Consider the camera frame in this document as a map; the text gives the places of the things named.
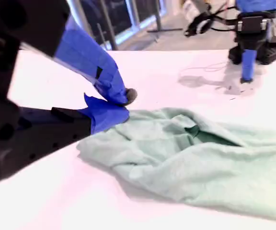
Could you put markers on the grey metal post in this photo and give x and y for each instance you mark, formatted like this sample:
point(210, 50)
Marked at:
point(109, 28)

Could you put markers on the grey metal stand leg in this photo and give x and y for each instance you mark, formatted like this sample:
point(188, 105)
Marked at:
point(157, 16)

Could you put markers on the pale green T-shirt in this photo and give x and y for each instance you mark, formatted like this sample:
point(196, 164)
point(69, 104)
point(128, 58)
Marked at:
point(200, 167)

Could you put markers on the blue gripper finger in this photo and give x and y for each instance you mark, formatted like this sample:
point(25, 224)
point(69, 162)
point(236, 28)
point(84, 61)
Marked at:
point(87, 55)
point(248, 64)
point(104, 115)

